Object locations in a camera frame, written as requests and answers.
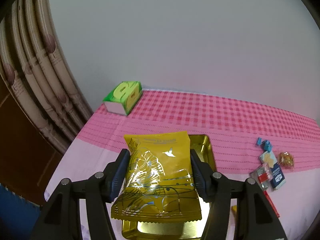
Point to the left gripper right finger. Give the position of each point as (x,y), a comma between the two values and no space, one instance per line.
(255,218)

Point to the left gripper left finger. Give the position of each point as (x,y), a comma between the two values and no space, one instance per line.
(60,217)

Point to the red snack packet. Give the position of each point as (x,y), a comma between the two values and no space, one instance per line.
(271,203)

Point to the grey red-band snack bar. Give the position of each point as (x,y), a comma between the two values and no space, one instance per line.
(264,184)

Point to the blue cracker packet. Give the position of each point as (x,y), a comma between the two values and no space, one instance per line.
(278,179)

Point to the fried twist snack bag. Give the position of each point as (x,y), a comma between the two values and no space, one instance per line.
(286,160)

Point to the small blue candy wrapper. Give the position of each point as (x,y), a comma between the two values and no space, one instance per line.
(264,144)

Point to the yellow foil snack packet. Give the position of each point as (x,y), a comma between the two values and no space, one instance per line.
(159,185)

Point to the dark wooden door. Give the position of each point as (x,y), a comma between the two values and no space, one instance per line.
(28,161)

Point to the green tissue box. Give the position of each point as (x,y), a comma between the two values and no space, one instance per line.
(123,98)

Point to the beige patterned curtain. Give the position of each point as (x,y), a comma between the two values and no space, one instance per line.
(37,74)

